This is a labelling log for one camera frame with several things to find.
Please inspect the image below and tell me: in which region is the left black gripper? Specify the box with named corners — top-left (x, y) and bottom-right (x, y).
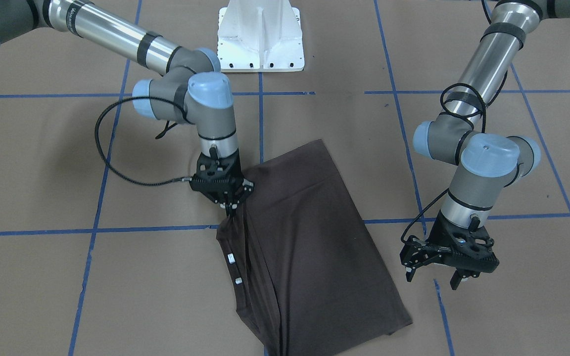
top-left (400, 217), bottom-right (500, 290)

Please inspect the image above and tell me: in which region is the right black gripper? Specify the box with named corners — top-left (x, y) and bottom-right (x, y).
top-left (189, 151), bottom-right (255, 217)

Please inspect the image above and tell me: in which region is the dark brown t-shirt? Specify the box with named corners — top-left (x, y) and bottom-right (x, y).
top-left (216, 139), bottom-right (413, 356)

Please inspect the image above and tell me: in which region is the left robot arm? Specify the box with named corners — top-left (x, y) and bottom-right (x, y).
top-left (399, 0), bottom-right (570, 289)

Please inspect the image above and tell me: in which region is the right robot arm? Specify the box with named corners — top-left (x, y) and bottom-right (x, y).
top-left (0, 0), bottom-right (255, 217)

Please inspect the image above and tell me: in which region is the white central pillar mount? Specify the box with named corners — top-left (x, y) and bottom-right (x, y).
top-left (217, 0), bottom-right (305, 73)

